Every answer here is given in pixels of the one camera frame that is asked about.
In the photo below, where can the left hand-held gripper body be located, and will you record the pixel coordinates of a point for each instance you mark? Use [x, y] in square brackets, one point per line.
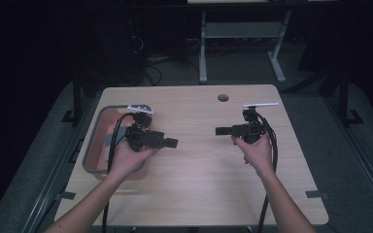
[144, 137]

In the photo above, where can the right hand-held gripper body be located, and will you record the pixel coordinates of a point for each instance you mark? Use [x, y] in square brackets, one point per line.
[251, 131]

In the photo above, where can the pink plastic basin grey rim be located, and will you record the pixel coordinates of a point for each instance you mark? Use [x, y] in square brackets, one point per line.
[94, 155]

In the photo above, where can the person's right hand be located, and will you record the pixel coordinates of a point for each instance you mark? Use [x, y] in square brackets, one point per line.
[259, 155]

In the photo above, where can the person's left hand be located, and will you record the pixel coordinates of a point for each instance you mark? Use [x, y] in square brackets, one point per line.
[126, 161]

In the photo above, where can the black metal stand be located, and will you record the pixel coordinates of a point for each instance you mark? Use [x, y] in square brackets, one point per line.
[344, 97]
[76, 97]

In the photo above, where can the grey tape strip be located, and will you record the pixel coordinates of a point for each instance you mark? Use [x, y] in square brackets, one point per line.
[65, 195]
[316, 194]

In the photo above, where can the grey metal table frame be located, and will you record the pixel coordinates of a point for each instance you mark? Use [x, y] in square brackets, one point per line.
[239, 29]

